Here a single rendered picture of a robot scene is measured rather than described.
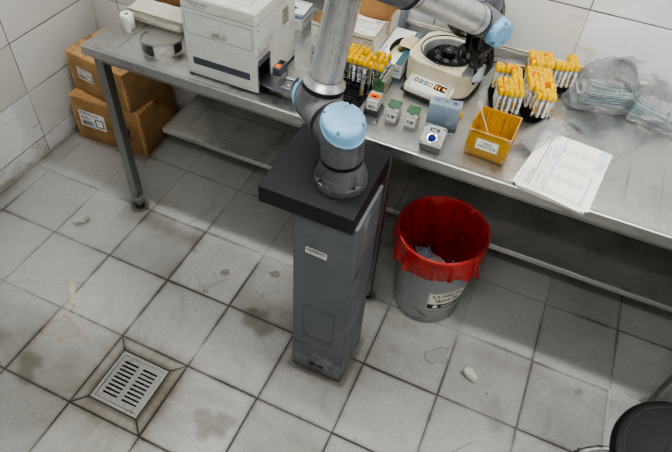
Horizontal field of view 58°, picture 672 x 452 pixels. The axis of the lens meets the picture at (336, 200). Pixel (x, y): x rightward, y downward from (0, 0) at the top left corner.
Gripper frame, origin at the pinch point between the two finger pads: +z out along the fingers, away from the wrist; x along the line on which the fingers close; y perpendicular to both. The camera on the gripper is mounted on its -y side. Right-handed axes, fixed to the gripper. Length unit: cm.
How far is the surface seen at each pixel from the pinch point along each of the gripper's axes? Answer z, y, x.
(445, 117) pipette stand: 11.1, 9.0, -2.5
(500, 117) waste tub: 9.4, -2.0, 10.5
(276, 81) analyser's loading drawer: 11, 37, -53
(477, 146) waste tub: 12.7, 11.0, 12.1
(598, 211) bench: 18, 2, 50
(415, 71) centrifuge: 9.6, -1.4, -24.4
